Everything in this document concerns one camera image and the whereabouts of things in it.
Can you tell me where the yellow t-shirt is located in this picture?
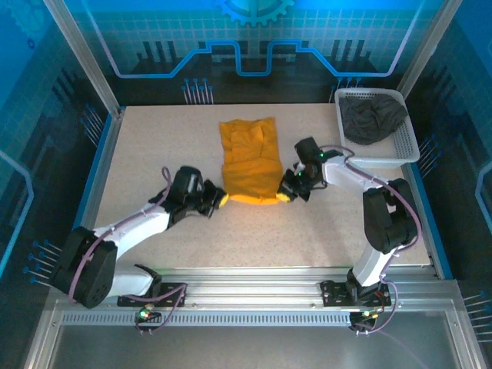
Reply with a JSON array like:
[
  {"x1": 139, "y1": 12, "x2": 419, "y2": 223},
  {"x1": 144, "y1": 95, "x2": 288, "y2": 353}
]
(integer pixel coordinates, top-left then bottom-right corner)
[{"x1": 218, "y1": 116, "x2": 291, "y2": 208}]

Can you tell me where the dark grey t-shirt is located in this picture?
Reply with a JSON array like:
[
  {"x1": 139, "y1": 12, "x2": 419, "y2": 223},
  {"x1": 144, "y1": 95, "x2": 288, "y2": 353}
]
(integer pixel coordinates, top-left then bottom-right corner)
[{"x1": 338, "y1": 94, "x2": 408, "y2": 146}]

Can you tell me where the white perforated plastic basket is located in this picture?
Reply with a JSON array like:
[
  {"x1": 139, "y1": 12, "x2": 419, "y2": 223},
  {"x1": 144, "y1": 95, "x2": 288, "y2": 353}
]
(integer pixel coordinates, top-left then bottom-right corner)
[{"x1": 333, "y1": 87, "x2": 421, "y2": 171}]

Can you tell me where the small lit circuit board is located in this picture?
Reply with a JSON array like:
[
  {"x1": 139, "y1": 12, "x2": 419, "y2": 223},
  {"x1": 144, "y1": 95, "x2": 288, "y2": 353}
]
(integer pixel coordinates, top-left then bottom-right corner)
[
  {"x1": 134, "y1": 307, "x2": 162, "y2": 324},
  {"x1": 349, "y1": 309, "x2": 380, "y2": 323}
]

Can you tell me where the grey metal floor panel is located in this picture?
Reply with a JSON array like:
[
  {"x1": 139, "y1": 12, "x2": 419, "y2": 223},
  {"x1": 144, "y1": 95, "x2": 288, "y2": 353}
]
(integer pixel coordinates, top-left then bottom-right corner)
[{"x1": 49, "y1": 325, "x2": 462, "y2": 369}]

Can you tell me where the aluminium mounting rail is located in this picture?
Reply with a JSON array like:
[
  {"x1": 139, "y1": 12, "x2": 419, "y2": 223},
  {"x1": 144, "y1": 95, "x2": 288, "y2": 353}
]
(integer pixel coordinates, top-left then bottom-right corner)
[{"x1": 49, "y1": 267, "x2": 462, "y2": 309}]

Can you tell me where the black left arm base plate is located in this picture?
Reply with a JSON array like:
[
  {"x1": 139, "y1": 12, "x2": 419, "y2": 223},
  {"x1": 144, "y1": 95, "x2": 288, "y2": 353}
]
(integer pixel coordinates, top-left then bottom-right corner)
[{"x1": 116, "y1": 282, "x2": 188, "y2": 308}]

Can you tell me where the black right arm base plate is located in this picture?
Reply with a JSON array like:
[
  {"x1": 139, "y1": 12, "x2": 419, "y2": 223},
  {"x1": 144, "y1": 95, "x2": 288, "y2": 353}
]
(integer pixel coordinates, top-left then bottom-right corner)
[{"x1": 320, "y1": 280, "x2": 392, "y2": 308}]

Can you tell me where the slotted grey cable duct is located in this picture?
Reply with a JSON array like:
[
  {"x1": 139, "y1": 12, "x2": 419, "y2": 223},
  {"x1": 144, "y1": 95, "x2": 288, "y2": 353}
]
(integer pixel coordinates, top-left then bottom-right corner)
[{"x1": 61, "y1": 310, "x2": 354, "y2": 327}]

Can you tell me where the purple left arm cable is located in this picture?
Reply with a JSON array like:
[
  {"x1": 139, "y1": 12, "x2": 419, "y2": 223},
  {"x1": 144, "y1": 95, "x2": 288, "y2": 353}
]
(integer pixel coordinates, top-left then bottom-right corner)
[{"x1": 68, "y1": 165, "x2": 189, "y2": 335}]

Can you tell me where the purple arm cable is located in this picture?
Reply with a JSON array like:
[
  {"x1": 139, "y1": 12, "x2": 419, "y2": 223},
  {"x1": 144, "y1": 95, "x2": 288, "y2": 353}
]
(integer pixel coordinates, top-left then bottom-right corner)
[
  {"x1": 318, "y1": 144, "x2": 423, "y2": 336},
  {"x1": 68, "y1": 165, "x2": 189, "y2": 335}
]

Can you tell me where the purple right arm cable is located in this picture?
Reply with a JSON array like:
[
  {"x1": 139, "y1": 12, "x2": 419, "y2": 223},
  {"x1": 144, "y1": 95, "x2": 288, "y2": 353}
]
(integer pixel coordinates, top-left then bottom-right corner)
[{"x1": 318, "y1": 144, "x2": 423, "y2": 336}]

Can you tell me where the aluminium frame post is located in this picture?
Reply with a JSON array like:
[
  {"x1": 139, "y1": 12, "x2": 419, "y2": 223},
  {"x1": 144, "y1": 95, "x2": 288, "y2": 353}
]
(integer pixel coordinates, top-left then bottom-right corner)
[
  {"x1": 43, "y1": 0, "x2": 125, "y2": 118},
  {"x1": 394, "y1": 0, "x2": 462, "y2": 101}
]

